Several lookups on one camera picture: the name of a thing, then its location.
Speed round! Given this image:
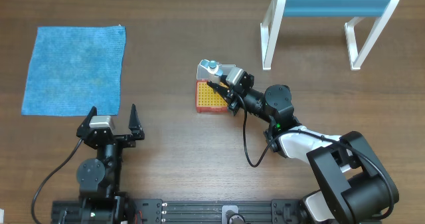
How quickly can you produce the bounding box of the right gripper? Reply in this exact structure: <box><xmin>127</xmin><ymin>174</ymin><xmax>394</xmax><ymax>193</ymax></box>
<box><xmin>207</xmin><ymin>70</ymin><xmax>255</xmax><ymax>116</ymax></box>

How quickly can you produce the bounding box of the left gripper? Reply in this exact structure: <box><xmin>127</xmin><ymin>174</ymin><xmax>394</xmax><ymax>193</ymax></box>
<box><xmin>76</xmin><ymin>103</ymin><xmax>145</xmax><ymax>150</ymax></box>

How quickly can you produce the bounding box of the white pipette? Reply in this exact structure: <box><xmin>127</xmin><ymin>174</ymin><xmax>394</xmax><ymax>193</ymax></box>
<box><xmin>199</xmin><ymin>59</ymin><xmax>224</xmax><ymax>85</ymax></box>

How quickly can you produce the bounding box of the red and yellow tip box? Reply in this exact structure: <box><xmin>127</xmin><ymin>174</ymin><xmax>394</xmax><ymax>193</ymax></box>
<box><xmin>195</xmin><ymin>60</ymin><xmax>236</xmax><ymax>114</ymax></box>

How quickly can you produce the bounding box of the blue cloth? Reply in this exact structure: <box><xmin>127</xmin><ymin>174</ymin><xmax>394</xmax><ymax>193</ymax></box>
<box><xmin>21</xmin><ymin>25</ymin><xmax>127</xmax><ymax>117</ymax></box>

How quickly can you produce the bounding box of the white and blue stand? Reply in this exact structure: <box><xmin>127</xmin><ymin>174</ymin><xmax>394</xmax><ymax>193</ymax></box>
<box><xmin>260</xmin><ymin>0</ymin><xmax>402</xmax><ymax>71</ymax></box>

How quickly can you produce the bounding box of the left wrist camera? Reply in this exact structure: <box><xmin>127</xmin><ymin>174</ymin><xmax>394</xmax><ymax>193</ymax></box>
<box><xmin>88</xmin><ymin>114</ymin><xmax>116</xmax><ymax>136</ymax></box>

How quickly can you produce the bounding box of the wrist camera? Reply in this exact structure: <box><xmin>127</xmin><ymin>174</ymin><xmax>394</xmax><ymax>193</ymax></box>
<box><xmin>225</xmin><ymin>66</ymin><xmax>246</xmax><ymax>87</ymax></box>
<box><xmin>88</xmin><ymin>114</ymin><xmax>116</xmax><ymax>136</ymax></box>

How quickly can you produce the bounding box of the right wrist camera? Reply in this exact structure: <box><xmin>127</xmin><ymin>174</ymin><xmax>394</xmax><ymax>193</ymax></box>
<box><xmin>225</xmin><ymin>66</ymin><xmax>246</xmax><ymax>87</ymax></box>

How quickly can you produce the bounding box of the mounting rail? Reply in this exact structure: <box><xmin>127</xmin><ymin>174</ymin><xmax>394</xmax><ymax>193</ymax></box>
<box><xmin>51</xmin><ymin>199</ymin><xmax>309</xmax><ymax>224</ymax></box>

